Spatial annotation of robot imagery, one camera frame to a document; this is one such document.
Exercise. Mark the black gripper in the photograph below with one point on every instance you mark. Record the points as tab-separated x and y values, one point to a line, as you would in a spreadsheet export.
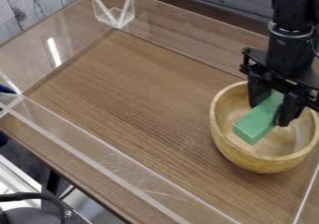
282	69

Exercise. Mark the green rectangular block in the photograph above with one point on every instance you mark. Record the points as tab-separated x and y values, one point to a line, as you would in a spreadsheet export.
253	126

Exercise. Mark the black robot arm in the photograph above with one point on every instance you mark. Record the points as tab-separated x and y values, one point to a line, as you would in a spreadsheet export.
297	15

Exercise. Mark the brown wooden bowl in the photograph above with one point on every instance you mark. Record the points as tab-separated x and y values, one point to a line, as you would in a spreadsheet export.
281	150

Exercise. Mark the clear acrylic tray walls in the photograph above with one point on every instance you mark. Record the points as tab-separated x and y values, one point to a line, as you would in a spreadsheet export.
115	77

